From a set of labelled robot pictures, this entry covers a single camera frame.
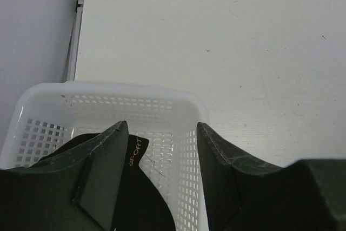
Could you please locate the white plastic basket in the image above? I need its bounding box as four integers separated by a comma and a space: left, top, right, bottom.
1, 81, 209, 230

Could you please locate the black baseball cap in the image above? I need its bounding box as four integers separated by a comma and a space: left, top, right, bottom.
28, 135, 176, 230

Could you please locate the aluminium rail frame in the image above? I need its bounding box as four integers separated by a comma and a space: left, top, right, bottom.
63, 0, 84, 82

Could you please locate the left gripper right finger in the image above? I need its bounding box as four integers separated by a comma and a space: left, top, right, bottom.
197, 122, 345, 230

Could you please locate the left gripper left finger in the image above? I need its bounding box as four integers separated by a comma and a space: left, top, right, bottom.
1, 121, 129, 230

